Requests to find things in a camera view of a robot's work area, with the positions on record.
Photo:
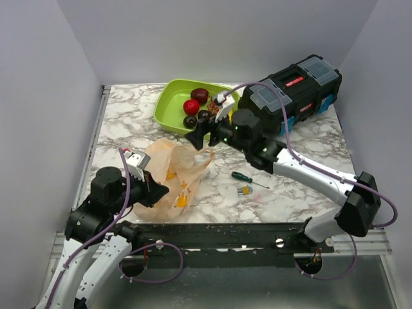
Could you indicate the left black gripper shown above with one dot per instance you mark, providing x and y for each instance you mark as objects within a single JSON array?
[{"x": 153, "y": 191}]

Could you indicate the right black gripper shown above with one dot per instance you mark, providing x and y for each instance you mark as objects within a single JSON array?
[{"x": 203, "y": 127}]

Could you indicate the dark fake plum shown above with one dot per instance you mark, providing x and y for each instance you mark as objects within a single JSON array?
[
  {"x": 204, "y": 114},
  {"x": 190, "y": 122}
]

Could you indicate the red fake grapes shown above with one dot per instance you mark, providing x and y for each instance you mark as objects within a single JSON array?
[{"x": 213, "y": 107}]

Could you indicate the red fake pomegranate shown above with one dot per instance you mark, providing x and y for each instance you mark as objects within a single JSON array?
[{"x": 191, "y": 107}]

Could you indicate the orange plastic bag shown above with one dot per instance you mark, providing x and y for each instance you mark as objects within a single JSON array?
[{"x": 178, "y": 167}]

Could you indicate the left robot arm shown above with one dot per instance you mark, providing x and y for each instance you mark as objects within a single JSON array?
[{"x": 95, "y": 240}]

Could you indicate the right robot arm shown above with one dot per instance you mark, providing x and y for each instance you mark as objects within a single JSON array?
[{"x": 355, "y": 196}]

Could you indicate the red fake apple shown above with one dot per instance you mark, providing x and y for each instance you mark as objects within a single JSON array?
[{"x": 201, "y": 95}]

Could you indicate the green plastic tray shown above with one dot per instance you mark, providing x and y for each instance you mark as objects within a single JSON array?
[{"x": 169, "y": 112}]

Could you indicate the hex key set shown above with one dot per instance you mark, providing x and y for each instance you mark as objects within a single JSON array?
[{"x": 244, "y": 190}]

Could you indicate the black toolbox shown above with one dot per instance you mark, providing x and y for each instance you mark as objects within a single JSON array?
[{"x": 292, "y": 95}]

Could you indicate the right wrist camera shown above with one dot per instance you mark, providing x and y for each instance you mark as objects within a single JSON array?
[{"x": 225, "y": 102}]

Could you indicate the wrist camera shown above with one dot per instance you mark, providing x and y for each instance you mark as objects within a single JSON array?
[
  {"x": 136, "y": 162},
  {"x": 225, "y": 102}
]

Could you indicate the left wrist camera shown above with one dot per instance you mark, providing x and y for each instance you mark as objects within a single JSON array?
[{"x": 136, "y": 162}]

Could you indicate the green handled screwdriver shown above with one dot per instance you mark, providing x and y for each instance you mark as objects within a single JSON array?
[{"x": 244, "y": 178}]

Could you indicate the black mounting rail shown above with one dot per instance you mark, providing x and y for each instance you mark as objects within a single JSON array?
[{"x": 206, "y": 245}]

